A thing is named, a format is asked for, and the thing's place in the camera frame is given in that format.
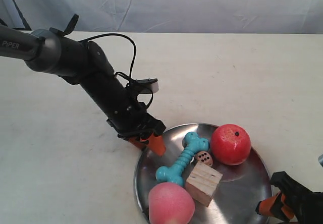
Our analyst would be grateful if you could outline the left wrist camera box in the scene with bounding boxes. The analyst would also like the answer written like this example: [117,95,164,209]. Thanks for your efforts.
[136,78,159,94]

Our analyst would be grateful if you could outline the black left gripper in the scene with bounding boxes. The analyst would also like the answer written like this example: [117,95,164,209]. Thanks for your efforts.
[80,70,166,156]

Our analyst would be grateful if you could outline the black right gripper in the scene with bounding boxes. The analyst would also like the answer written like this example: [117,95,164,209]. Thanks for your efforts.
[255,172,322,223]

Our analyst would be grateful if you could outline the teal toy dog bone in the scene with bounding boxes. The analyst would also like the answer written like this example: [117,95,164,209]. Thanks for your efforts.
[155,132,209,187]

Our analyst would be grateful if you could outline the white backdrop curtain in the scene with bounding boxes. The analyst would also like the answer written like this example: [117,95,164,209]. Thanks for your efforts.
[1,0,322,34]

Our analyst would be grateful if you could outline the pink toy peach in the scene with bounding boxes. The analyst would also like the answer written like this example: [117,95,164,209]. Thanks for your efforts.
[148,182,195,223]

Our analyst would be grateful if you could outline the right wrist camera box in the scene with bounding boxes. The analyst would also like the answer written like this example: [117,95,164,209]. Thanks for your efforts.
[318,154,323,166]

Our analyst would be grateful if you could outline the large round metal plate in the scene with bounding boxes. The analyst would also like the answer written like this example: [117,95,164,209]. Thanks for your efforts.
[134,123,272,223]

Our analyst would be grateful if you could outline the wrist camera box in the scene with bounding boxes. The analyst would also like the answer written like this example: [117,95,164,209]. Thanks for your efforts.
[136,78,159,94]
[318,154,323,166]

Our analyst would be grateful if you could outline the red toy apple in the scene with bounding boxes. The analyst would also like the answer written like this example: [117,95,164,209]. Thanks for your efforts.
[210,124,251,165]

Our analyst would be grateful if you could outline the small wooden die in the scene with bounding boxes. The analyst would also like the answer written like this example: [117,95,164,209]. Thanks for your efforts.
[194,151,213,166]

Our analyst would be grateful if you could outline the wooden cube block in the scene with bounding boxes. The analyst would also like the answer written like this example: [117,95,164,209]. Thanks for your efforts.
[185,161,223,207]

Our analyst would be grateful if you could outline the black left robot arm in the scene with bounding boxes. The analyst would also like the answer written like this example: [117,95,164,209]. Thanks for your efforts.
[1,14,166,156]

